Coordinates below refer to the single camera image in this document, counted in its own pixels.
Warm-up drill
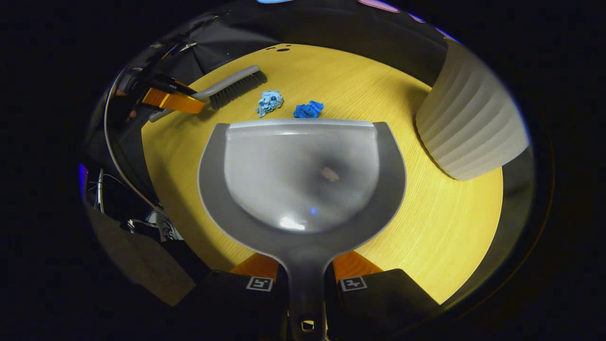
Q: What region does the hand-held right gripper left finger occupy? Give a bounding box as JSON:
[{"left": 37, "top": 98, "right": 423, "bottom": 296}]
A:
[{"left": 185, "top": 252, "right": 290, "bottom": 341}]

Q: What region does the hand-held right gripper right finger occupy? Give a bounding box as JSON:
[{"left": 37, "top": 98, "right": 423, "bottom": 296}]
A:
[{"left": 325, "top": 250, "right": 442, "bottom": 341}]

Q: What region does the light blue paper scrap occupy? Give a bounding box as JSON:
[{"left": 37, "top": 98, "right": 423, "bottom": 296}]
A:
[{"left": 256, "top": 90, "right": 284, "bottom": 117}]

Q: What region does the dark blue paper scrap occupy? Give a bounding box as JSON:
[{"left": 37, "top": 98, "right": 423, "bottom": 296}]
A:
[{"left": 294, "top": 100, "right": 324, "bottom": 119}]

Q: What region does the grey dustpan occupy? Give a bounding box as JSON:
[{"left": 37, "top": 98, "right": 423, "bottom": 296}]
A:
[{"left": 198, "top": 118, "right": 407, "bottom": 341}]

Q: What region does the white ribbed garbage bin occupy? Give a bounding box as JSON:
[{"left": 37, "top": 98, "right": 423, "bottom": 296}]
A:
[{"left": 416, "top": 40, "right": 530, "bottom": 181}]

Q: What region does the yellow wooden desktop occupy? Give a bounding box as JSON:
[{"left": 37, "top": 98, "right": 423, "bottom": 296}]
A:
[{"left": 141, "top": 44, "right": 503, "bottom": 305}]

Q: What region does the brown board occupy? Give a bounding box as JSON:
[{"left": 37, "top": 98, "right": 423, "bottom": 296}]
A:
[{"left": 84, "top": 201, "right": 196, "bottom": 307}]

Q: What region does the black backdrop cloth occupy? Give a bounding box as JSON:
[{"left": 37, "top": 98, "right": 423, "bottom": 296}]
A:
[{"left": 180, "top": 0, "right": 457, "bottom": 87}]

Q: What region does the thin grey cable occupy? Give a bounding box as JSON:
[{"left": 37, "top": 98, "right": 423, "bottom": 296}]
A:
[{"left": 103, "top": 71, "right": 164, "bottom": 211}]

